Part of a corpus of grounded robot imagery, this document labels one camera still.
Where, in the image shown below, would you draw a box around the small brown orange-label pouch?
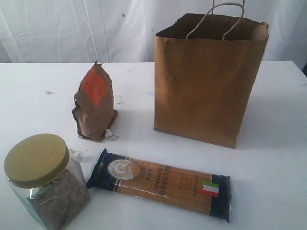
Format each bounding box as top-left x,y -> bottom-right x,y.
72,62 -> 118,141

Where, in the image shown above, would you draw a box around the white backdrop curtain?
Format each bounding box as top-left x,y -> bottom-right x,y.
0,0 -> 307,69

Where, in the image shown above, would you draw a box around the large brown paper bag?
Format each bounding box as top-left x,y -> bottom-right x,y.
154,10 -> 269,149

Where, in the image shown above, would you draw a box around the spaghetti packet, dark blue ends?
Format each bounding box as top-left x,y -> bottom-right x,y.
86,149 -> 231,221

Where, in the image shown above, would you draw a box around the square jar with gold lid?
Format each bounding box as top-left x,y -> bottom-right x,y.
4,134 -> 89,230

